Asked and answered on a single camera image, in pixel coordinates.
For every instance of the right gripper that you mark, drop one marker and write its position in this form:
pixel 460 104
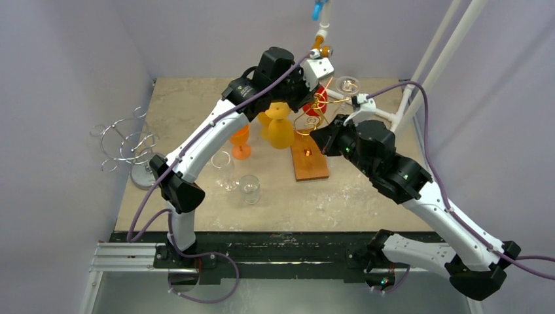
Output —
pixel 328 139

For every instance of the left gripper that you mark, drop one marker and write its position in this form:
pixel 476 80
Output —
pixel 307 95

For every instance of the red plastic wine glass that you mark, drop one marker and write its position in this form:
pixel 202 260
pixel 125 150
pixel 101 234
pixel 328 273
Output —
pixel 319 104

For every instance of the gold rack with wooden base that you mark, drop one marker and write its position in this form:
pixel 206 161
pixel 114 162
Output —
pixel 308 163

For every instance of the yellow plastic goblet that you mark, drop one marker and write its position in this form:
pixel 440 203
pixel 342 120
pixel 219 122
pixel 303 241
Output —
pixel 280 129
pixel 264 121

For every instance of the clear tall flute glass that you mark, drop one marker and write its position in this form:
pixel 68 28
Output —
pixel 347 86

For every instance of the clear wine glass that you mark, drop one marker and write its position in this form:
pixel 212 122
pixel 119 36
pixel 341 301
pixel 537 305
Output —
pixel 223 163

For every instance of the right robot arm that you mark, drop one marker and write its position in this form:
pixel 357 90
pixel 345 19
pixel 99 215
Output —
pixel 467 256

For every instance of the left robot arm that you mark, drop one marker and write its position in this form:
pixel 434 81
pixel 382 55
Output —
pixel 177 172

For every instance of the chrome wine glass rack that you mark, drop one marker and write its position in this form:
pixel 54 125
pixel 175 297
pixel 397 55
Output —
pixel 128 142

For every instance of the orange plastic goblet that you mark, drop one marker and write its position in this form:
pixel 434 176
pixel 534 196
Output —
pixel 240 149

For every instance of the clear short glass left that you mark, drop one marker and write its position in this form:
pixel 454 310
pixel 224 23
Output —
pixel 249 186

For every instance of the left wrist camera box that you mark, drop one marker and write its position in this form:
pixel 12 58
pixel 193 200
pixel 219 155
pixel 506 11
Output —
pixel 316 68

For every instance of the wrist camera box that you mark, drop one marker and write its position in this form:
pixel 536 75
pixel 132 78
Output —
pixel 316 68
pixel 364 108

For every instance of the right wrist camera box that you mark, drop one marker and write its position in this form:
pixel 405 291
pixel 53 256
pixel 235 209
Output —
pixel 364 108

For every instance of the white pvc pipe frame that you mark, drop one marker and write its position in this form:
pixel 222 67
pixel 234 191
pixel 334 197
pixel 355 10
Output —
pixel 412 100

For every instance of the brass faucet with blue handle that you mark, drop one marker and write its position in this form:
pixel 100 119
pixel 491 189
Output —
pixel 321 13

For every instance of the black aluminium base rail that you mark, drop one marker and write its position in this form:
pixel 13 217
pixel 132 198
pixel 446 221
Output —
pixel 250 255

